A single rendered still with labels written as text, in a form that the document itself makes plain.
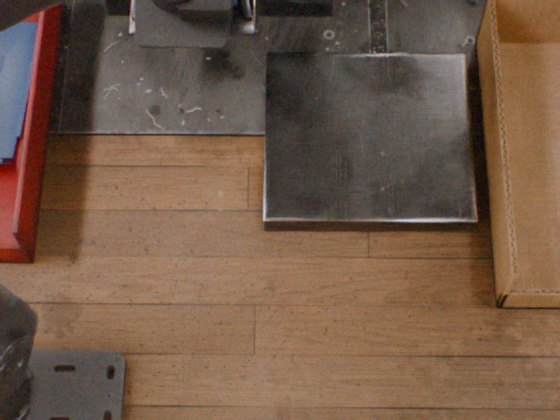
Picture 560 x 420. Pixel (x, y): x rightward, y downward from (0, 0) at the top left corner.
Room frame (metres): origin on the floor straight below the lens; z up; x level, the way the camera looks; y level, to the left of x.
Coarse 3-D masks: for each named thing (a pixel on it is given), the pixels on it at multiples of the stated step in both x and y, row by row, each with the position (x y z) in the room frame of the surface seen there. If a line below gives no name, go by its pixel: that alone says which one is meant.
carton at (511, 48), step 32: (512, 0) 0.55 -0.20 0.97; (544, 0) 0.55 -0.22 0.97; (480, 32) 0.55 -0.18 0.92; (512, 32) 0.55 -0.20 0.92; (544, 32) 0.55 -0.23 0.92; (480, 64) 0.53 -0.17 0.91; (512, 64) 0.53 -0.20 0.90; (544, 64) 0.53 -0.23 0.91; (480, 96) 0.50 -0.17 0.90; (512, 96) 0.50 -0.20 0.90; (544, 96) 0.50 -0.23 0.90; (512, 128) 0.47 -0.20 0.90; (544, 128) 0.47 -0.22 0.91; (512, 160) 0.44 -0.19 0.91; (544, 160) 0.44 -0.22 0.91; (512, 192) 0.41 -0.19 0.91; (544, 192) 0.41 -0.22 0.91; (512, 224) 0.35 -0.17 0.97; (544, 224) 0.38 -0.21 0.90; (512, 256) 0.32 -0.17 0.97; (544, 256) 0.35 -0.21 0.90; (512, 288) 0.33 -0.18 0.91; (544, 288) 0.32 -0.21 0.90
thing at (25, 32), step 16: (16, 32) 0.58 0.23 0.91; (32, 32) 0.58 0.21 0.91; (0, 48) 0.56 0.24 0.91; (16, 48) 0.56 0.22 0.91; (32, 48) 0.56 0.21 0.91; (16, 64) 0.54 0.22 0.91; (0, 80) 0.53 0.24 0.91; (16, 80) 0.53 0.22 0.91; (0, 96) 0.51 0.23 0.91; (16, 96) 0.51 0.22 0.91; (0, 112) 0.49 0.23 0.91; (16, 112) 0.49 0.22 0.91; (0, 128) 0.48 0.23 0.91; (16, 128) 0.48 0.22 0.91; (0, 144) 0.46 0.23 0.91; (16, 144) 0.47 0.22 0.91; (0, 160) 0.43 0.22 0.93
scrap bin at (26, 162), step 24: (48, 24) 0.56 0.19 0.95; (48, 48) 0.54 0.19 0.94; (48, 72) 0.52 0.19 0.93; (48, 96) 0.50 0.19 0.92; (24, 120) 0.49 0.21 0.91; (48, 120) 0.49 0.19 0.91; (24, 144) 0.43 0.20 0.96; (0, 168) 0.44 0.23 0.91; (24, 168) 0.41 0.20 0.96; (0, 192) 0.42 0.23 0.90; (24, 192) 0.39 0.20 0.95; (0, 216) 0.40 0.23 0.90; (24, 216) 0.38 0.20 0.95; (0, 240) 0.38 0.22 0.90; (24, 240) 0.36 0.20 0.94
